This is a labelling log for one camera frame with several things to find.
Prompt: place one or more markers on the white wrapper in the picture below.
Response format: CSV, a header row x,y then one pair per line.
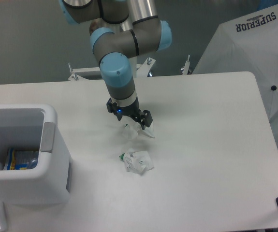
x,y
133,131
137,161

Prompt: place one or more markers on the blue yellow package in bin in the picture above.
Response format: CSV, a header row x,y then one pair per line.
x,y
20,159

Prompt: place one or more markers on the white metal base frame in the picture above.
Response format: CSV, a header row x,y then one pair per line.
x,y
142,70

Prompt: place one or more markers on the white plastic trash can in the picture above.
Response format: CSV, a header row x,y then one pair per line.
x,y
34,127

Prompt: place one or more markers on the white Superior umbrella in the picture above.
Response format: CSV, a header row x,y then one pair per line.
x,y
247,44

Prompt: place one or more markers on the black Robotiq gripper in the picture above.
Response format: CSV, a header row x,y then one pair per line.
x,y
144,118

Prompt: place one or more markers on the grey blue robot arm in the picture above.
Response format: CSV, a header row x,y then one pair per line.
x,y
113,50

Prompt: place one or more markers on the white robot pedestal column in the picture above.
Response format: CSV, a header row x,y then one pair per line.
x,y
116,28

